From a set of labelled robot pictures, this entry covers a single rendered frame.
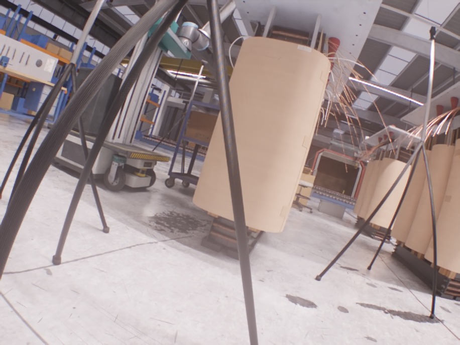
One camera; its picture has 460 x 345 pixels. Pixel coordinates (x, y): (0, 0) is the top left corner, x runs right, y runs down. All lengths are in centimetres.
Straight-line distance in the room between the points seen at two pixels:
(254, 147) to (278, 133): 12
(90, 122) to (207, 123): 112
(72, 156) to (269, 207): 149
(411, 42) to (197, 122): 1451
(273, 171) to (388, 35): 1477
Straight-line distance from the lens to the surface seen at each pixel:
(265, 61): 123
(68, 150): 209
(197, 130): 255
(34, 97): 541
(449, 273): 209
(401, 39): 1583
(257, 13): 166
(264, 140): 112
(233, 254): 129
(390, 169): 381
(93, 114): 207
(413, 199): 275
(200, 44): 258
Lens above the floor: 47
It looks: 3 degrees down
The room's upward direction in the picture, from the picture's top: 17 degrees clockwise
